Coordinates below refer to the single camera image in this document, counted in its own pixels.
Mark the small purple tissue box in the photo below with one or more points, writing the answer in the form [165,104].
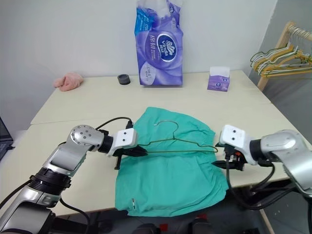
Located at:
[218,80]

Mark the green shorts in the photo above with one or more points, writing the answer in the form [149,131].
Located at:
[170,175]

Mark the black tape roll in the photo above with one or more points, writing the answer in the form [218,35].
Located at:
[123,80]

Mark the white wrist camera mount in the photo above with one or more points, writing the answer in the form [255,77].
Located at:
[124,140]
[232,137]

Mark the wooden clothes rack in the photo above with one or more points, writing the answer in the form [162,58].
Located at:
[284,36]

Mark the dark laptop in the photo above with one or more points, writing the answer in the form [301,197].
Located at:
[5,136]

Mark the purple Vinda tissue pack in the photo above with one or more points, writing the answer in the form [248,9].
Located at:
[159,48]

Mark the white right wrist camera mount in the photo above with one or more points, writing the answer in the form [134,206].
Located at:
[232,137]

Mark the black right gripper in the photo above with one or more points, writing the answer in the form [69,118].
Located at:
[235,158]

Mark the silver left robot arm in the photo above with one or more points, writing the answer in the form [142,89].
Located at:
[61,158]

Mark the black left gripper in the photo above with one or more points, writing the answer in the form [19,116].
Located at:
[122,153]

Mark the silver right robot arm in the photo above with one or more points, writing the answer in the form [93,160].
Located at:
[287,148]

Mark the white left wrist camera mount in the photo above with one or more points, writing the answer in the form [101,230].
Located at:
[124,140]

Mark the pink cloth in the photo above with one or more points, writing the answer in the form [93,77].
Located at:
[69,81]

